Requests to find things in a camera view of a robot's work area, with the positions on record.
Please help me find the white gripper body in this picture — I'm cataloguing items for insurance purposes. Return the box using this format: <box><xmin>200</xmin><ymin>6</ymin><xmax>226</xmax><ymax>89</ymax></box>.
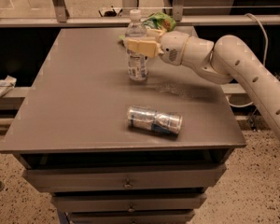
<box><xmin>160</xmin><ymin>31</ymin><xmax>189</xmax><ymax>66</ymax></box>

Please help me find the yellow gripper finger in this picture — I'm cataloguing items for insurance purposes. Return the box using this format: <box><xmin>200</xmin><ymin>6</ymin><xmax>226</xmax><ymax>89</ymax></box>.
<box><xmin>147</xmin><ymin>28</ymin><xmax>165</xmax><ymax>39</ymax></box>
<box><xmin>124</xmin><ymin>37</ymin><xmax>162</xmax><ymax>58</ymax></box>

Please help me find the clear plastic water bottle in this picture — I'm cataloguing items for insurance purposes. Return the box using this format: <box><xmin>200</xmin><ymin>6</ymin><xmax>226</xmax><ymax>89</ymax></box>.
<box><xmin>125</xmin><ymin>9</ymin><xmax>147</xmax><ymax>81</ymax></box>

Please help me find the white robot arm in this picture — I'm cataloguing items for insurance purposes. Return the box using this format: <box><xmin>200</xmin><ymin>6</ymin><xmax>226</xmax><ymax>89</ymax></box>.
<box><xmin>123</xmin><ymin>29</ymin><xmax>280</xmax><ymax>142</ymax></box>

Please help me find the green snack bag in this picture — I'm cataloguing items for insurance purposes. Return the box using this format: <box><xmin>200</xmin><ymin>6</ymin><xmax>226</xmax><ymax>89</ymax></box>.
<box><xmin>119</xmin><ymin>12</ymin><xmax>176</xmax><ymax>43</ymax></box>

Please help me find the black object behind railing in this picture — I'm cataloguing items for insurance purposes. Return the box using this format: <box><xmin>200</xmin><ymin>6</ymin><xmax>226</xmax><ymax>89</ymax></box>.
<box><xmin>99</xmin><ymin>7</ymin><xmax>122</xmax><ymax>17</ymax></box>

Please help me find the crushed silver drink can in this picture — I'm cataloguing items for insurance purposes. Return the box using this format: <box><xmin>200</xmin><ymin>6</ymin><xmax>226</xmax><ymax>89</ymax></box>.
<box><xmin>127</xmin><ymin>105</ymin><xmax>183</xmax><ymax>135</ymax></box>

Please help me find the grey drawer cabinet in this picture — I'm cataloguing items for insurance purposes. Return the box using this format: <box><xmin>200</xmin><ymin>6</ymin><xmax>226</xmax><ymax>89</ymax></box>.
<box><xmin>0</xmin><ymin>26</ymin><xmax>247</xmax><ymax>224</ymax></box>

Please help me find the top grey drawer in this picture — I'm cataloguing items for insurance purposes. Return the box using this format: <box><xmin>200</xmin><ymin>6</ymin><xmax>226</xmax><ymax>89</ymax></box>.
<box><xmin>22</xmin><ymin>164</ymin><xmax>226</xmax><ymax>193</ymax></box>

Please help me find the grey drawer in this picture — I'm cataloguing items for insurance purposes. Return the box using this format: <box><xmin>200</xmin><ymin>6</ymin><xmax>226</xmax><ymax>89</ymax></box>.
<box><xmin>51</xmin><ymin>193</ymin><xmax>206</xmax><ymax>213</ymax></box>
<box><xmin>69</xmin><ymin>210</ymin><xmax>194</xmax><ymax>224</ymax></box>
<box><xmin>22</xmin><ymin>164</ymin><xmax>226</xmax><ymax>193</ymax></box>

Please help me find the white crumpled wrapper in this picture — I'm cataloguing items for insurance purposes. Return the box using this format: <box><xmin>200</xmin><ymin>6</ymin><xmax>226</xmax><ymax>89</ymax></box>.
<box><xmin>0</xmin><ymin>76</ymin><xmax>17</xmax><ymax>98</ymax></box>

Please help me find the middle grey drawer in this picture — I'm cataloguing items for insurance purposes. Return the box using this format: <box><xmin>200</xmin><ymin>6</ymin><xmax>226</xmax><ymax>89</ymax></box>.
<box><xmin>51</xmin><ymin>193</ymin><xmax>206</xmax><ymax>213</ymax></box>

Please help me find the bottom grey drawer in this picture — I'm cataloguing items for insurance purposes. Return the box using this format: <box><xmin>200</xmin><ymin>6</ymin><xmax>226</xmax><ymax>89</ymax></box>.
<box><xmin>69</xmin><ymin>210</ymin><xmax>194</xmax><ymax>224</ymax></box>

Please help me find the white cable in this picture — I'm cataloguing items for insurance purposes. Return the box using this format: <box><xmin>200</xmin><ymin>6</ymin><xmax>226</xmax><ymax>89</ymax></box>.
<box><xmin>228</xmin><ymin>12</ymin><xmax>270</xmax><ymax>109</ymax></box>

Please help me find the metal railing frame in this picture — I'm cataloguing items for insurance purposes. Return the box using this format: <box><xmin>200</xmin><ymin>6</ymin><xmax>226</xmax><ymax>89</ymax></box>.
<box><xmin>0</xmin><ymin>0</ymin><xmax>280</xmax><ymax>28</ymax></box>

